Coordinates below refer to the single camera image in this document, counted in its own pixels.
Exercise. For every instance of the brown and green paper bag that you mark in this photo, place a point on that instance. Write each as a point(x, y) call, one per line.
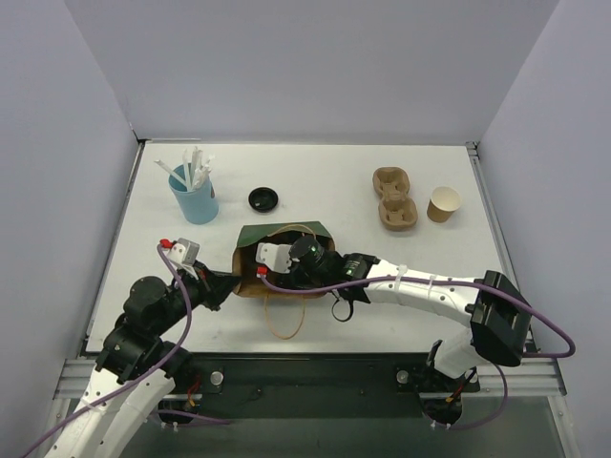
point(244, 264)

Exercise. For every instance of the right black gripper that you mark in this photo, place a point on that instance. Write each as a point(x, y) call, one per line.
point(283, 275)

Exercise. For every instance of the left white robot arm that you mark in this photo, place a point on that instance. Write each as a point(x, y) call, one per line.
point(135, 368)

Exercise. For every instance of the black coffee lid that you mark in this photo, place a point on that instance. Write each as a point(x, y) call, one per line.
point(263, 200)

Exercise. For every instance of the blue straw holder cup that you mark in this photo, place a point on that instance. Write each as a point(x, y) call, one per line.
point(198, 206)

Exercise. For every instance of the white wrapped straw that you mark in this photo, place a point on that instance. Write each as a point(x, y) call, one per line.
point(205, 169)
point(186, 170)
point(168, 170)
point(195, 166)

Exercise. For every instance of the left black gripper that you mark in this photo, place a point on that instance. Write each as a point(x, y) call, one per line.
point(208, 287)

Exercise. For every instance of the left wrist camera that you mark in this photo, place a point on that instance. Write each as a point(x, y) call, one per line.
point(182, 252)

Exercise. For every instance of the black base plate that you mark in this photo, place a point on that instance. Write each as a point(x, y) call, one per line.
point(239, 386)

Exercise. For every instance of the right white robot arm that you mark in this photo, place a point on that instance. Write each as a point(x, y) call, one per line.
point(494, 328)

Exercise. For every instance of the brown pulp cup carrier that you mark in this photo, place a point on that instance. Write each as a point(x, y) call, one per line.
point(396, 209)

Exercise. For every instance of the aluminium frame rail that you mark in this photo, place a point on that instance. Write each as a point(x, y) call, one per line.
point(502, 250)

